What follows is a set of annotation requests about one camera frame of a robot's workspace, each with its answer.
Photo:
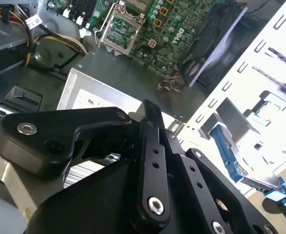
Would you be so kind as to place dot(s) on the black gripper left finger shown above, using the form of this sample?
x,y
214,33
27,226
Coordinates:
x,y
60,122

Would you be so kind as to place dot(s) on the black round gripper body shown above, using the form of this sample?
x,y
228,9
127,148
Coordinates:
x,y
96,207

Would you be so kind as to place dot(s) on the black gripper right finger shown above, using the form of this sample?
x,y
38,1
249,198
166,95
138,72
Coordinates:
x,y
196,175

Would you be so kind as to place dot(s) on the dark RAM stick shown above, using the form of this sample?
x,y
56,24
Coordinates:
x,y
283,58

